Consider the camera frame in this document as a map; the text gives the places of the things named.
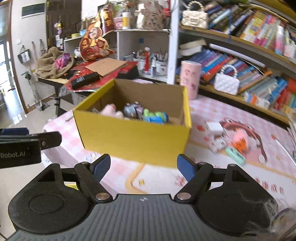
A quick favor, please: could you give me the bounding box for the pink plush chick toy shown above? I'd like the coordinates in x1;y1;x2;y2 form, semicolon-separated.
231;129;248;154

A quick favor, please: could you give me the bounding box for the green blue toy car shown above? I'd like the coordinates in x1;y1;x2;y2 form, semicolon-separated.
142;108;169;124

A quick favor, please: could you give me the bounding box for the pink plush pig toy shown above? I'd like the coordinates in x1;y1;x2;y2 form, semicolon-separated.
100;104;127;120

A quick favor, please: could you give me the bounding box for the grey purple toy figure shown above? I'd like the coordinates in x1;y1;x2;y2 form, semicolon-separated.
123;101;144;120

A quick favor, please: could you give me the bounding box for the small white printed box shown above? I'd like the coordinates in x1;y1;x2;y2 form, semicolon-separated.
208;138;227;154

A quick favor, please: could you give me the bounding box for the yellow cardboard box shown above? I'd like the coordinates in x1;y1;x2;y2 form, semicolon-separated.
73;79;192;168

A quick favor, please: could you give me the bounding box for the white power adapter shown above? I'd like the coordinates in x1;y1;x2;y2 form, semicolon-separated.
205;121;225;136

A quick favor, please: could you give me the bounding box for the pink checked tablecloth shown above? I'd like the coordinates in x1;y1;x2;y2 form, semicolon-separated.
43;78;296;209

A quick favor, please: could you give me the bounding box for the beige fuzzy blanket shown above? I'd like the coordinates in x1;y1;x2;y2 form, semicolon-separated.
36;47;74;79

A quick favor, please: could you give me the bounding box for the black rectangular box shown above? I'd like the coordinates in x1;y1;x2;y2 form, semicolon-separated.
71;72;100;90

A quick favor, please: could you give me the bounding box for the white quilted pearl handbag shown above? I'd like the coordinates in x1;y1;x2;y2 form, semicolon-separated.
214;64;240;96

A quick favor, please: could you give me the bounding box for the pink cartoon cup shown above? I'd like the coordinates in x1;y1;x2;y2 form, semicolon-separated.
180;60;202;100

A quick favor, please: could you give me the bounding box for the brown cardboard sheet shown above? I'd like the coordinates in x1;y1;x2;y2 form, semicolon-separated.
86;58;127;76

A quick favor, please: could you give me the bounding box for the white pen holder with pens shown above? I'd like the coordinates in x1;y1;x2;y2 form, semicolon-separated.
133;47;169;77

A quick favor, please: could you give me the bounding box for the red cartoon paper decoration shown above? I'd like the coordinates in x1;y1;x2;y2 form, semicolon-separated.
79;4;114;61

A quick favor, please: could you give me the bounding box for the wooden bookshelf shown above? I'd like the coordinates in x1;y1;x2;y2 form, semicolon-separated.
172;1;295;126

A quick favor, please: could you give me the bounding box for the cream quilted handbag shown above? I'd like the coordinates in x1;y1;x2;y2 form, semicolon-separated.
181;1;208;29

